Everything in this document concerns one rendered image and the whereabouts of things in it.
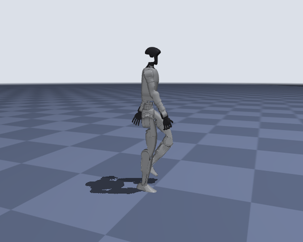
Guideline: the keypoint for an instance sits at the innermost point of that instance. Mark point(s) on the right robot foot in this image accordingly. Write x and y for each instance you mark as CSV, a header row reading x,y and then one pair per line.
x,y
145,188

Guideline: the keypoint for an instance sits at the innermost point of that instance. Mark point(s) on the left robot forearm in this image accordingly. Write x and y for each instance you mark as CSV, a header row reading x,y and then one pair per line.
x,y
142,104

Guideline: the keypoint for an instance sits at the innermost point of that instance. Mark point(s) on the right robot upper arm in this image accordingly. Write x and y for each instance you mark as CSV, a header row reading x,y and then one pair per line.
x,y
149,76

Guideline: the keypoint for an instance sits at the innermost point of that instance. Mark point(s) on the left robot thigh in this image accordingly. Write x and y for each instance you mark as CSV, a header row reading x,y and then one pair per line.
x,y
167,140

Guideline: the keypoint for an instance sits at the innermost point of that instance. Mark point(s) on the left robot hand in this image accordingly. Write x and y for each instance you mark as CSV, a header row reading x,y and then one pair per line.
x,y
138,117

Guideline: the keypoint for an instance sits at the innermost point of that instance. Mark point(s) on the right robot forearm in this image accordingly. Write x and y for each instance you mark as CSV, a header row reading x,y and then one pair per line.
x,y
158,103

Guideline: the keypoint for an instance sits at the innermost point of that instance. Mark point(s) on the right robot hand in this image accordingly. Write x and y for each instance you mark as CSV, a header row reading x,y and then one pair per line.
x,y
166,122

